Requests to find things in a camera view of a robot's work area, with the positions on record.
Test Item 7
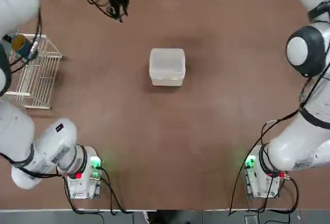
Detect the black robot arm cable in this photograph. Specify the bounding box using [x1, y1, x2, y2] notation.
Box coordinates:
[0, 0, 158, 216]
[228, 0, 330, 217]

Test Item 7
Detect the translucent plastic box lid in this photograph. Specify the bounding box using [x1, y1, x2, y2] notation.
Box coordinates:
[149, 47, 187, 79]

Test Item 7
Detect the teal mug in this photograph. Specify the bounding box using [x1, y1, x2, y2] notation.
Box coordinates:
[11, 34, 33, 60]

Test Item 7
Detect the white plastic preservation box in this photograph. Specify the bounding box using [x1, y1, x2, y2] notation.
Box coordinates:
[151, 75, 185, 87]

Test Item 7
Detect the cream wire rack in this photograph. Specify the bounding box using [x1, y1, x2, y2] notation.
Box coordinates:
[4, 35, 64, 110]

